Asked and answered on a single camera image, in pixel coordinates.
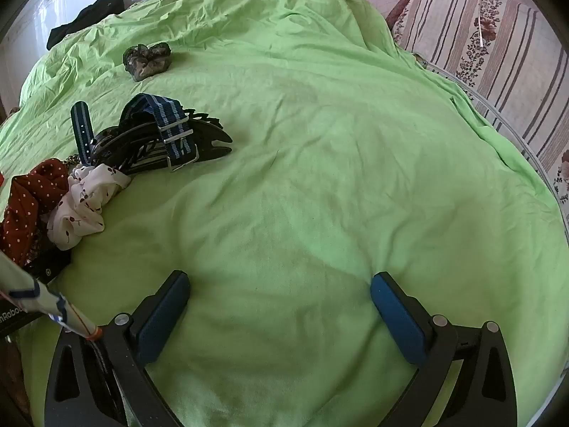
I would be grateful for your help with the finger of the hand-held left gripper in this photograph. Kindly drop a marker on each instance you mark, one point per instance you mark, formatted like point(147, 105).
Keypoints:
point(53, 264)

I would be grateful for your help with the decorated black-toothed hair clip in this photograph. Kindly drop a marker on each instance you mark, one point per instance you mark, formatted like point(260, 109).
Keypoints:
point(209, 135)

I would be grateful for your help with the leopard print scrunchie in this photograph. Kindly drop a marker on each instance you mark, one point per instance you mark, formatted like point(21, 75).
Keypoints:
point(74, 160)

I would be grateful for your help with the white taped rod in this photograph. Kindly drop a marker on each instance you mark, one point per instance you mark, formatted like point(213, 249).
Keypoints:
point(40, 296)

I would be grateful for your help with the red dotted scrunchie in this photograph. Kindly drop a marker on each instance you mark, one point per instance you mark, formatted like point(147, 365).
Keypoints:
point(26, 204)

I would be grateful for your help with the dark patterned scrunchie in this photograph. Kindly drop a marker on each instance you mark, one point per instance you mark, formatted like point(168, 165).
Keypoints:
point(146, 60)

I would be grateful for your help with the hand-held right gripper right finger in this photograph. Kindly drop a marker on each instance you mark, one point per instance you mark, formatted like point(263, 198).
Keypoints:
point(398, 320)

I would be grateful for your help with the black cloth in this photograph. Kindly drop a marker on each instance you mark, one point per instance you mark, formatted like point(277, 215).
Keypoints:
point(89, 13)

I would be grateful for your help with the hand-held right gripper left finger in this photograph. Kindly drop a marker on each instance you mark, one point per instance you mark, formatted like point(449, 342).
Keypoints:
point(162, 316)

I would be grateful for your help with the white floral scrunchie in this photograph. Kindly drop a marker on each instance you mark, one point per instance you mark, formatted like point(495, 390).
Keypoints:
point(84, 204)

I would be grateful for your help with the small white stick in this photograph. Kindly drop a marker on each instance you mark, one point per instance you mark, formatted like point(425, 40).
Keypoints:
point(482, 26)

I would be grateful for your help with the green blanket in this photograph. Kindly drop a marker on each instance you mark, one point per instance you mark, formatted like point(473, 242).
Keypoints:
point(289, 164)

